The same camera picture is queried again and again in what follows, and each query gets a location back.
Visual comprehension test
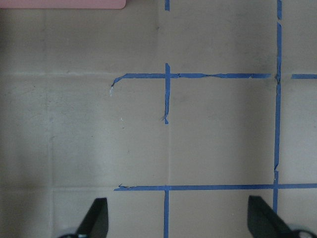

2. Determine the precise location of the pink plastic box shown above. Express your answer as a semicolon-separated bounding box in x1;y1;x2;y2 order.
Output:
0;0;126;9

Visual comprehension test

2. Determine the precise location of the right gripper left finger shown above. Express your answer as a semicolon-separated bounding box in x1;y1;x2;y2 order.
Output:
58;197;109;238

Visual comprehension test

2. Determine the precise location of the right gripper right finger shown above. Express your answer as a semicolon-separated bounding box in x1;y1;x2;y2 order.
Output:
248;195;317;238

